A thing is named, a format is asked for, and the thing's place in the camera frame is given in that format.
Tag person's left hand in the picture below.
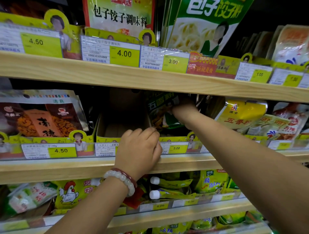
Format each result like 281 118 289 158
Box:
115 127 163 181

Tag white bead bracelet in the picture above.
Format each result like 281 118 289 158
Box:
103 169 136 197

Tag orange seasoning packet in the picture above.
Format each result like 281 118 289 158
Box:
273 25 309 67

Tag red white printed packet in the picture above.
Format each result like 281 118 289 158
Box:
273 103 309 141

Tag brown orange packet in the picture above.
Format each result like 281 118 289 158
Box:
0 0 80 20

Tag green five spice packets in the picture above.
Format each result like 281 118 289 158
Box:
147 92 188 132

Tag red brown clear packet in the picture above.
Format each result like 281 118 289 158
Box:
0 89 90 140

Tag person's left forearm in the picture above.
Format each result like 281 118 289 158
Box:
46 176 128 234

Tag person's right hand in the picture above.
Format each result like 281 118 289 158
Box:
171 99 201 125

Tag rows of assorted seasoning packets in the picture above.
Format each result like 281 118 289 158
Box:
0 169 266 234

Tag dark red bracelet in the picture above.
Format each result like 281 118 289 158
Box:
112 167 138 190

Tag pale yellow packet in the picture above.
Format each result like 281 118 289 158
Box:
248 114 293 141

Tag wooden store shelving with goods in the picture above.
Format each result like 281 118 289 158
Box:
0 0 309 234

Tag green dumpling food packet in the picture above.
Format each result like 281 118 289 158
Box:
166 0 254 59

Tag person's right forearm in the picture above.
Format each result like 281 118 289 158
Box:
186 113 309 234

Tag row of yellow price tags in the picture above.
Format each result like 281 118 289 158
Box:
0 10 309 90
0 129 309 160

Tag yellow dumpling seasoning packets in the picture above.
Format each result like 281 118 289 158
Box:
82 0 156 40

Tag yellow seasoning packet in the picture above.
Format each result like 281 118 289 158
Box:
215 100 267 131

